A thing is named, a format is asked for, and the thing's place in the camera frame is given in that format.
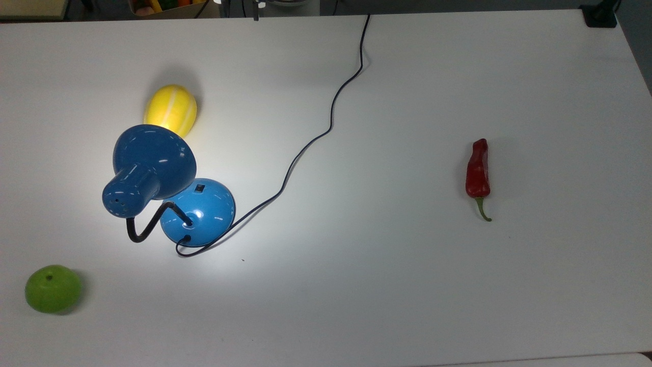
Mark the green apple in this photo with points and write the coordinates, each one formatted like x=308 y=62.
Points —
x=52 y=289

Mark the thin black stand leg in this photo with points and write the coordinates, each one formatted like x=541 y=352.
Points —
x=256 y=12

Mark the red chili pepper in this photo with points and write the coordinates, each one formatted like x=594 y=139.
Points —
x=478 y=173

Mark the yellow melon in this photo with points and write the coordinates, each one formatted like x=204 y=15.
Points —
x=170 y=104

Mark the black corner clamp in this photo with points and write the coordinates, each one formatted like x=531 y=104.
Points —
x=600 y=15

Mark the blue desk lamp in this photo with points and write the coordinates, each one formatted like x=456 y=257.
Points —
x=153 y=158

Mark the box of toy fruit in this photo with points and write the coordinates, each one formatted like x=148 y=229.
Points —
x=168 y=7

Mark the beige wooden board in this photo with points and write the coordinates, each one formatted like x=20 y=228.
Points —
x=30 y=7

